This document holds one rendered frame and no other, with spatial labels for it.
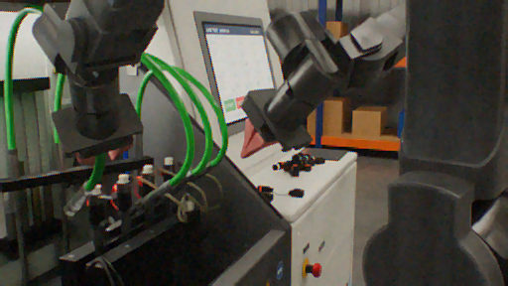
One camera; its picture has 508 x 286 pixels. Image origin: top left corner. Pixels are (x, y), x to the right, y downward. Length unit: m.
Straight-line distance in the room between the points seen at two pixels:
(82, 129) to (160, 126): 0.58
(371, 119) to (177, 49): 5.08
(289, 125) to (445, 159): 0.42
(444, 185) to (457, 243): 0.03
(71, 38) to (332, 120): 5.84
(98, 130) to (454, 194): 0.46
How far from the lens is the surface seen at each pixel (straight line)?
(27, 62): 1.20
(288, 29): 0.69
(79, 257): 0.97
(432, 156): 0.29
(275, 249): 1.07
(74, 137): 0.66
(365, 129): 6.23
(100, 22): 0.51
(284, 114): 0.68
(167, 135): 1.21
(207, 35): 1.38
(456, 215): 0.27
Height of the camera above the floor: 1.36
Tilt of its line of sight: 11 degrees down
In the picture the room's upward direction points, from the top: straight up
